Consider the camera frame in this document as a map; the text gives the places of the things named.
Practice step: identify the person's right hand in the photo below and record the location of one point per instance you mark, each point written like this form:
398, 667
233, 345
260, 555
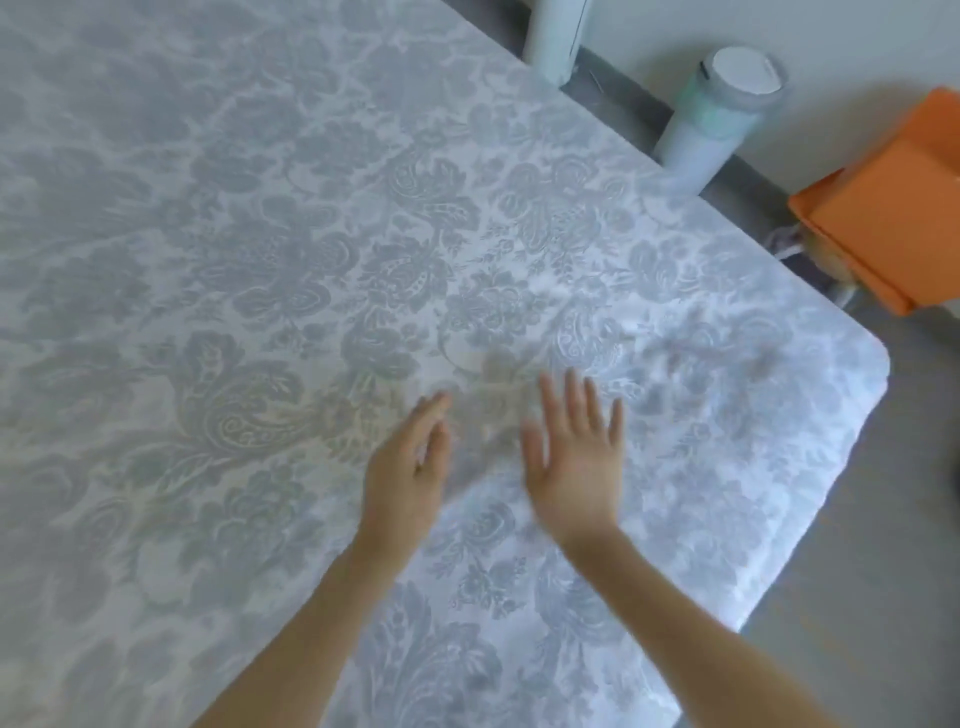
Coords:
577, 472

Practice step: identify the person's left hand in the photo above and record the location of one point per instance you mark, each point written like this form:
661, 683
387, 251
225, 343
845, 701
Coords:
405, 495

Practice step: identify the white floral bed sheet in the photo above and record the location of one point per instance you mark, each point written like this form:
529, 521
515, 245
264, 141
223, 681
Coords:
300, 262

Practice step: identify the person's right forearm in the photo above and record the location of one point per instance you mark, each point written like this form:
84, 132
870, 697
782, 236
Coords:
697, 645

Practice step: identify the person's left forearm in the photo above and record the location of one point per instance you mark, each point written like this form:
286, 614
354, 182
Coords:
292, 652

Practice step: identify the white teal cylindrical appliance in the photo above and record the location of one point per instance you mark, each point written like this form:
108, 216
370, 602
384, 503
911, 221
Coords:
712, 120

